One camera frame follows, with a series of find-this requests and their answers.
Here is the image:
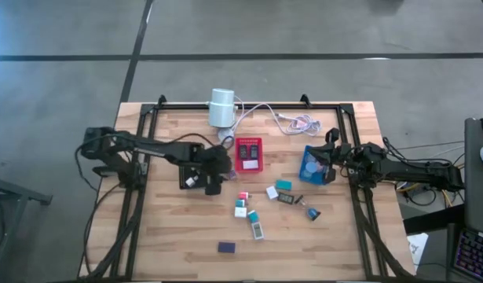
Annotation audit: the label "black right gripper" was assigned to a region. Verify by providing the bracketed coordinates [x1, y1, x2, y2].
[306, 127, 352, 185]

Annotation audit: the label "blue plastic basket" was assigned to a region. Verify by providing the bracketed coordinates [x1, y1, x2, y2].
[297, 144, 331, 186]

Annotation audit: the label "black plastic basket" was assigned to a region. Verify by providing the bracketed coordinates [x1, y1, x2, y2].
[178, 150, 209, 190]

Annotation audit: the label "red plastic basket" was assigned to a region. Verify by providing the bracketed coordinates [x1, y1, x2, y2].
[234, 137, 265, 175]

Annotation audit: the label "white desk lamp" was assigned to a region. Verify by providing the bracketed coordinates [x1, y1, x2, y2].
[207, 87, 239, 129]

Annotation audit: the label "white paper sheet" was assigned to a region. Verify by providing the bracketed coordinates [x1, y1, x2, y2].
[406, 232, 430, 272]

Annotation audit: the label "black computer keyboard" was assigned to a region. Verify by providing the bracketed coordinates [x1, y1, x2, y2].
[452, 230, 483, 282]

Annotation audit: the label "black metal stand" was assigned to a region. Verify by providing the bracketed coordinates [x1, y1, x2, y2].
[0, 172, 53, 276]

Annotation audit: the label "white round cable switch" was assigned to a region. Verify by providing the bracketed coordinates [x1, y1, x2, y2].
[217, 128, 235, 145]

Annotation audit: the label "white lamp power cable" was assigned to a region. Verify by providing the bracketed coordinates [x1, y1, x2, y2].
[225, 96, 324, 147]

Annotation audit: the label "black aluminium table frame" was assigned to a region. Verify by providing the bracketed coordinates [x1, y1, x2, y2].
[79, 102, 413, 281]

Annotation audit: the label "tangled floor cables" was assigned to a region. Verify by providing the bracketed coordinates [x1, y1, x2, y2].
[382, 139, 466, 208]

